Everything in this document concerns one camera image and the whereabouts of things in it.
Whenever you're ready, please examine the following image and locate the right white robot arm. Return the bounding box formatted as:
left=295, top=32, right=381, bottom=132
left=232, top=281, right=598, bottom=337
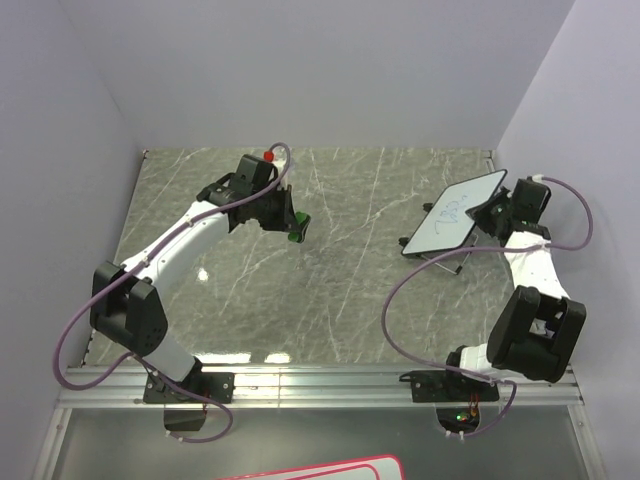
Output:
left=441, top=175, right=587, bottom=400

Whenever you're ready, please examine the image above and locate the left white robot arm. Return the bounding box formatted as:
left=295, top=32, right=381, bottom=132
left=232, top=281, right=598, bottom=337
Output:
left=90, top=149, right=310, bottom=402

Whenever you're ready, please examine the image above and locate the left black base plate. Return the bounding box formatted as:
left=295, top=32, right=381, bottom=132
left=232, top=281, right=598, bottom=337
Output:
left=143, top=372, right=235, bottom=404

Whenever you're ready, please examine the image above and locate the green whiteboard eraser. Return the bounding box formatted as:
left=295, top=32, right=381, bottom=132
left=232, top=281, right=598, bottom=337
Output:
left=288, top=211, right=311, bottom=243

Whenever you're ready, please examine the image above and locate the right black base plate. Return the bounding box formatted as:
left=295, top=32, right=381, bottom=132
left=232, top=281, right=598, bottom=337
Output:
left=399, top=370, right=500, bottom=403

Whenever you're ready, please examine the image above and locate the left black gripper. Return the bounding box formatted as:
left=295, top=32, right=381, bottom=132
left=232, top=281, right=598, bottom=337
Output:
left=252, top=184, right=300, bottom=232

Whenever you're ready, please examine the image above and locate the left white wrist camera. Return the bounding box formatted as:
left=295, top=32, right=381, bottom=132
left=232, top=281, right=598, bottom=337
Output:
left=263, top=147, right=294, bottom=187

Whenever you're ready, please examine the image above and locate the pink bordered white board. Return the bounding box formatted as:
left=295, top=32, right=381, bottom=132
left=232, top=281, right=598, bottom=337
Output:
left=230, top=455, right=405, bottom=480

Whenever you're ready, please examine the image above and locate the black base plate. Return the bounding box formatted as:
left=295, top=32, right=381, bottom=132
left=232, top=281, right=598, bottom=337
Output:
left=399, top=370, right=500, bottom=403
left=143, top=372, right=235, bottom=404

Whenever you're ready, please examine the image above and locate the small white whiteboard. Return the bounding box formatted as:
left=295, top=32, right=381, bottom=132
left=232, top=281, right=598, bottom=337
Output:
left=399, top=169, right=507, bottom=260

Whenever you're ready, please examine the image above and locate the aluminium mounting rail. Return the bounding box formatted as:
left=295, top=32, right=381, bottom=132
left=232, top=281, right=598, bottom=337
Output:
left=57, top=364, right=584, bottom=410

